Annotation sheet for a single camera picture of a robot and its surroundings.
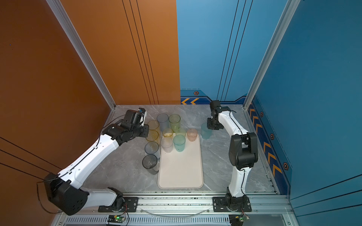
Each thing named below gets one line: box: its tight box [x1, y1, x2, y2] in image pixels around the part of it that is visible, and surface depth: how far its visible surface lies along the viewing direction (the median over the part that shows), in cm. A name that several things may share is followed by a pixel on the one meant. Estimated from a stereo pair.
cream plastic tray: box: [157, 133, 205, 189], surface depth 87 cm
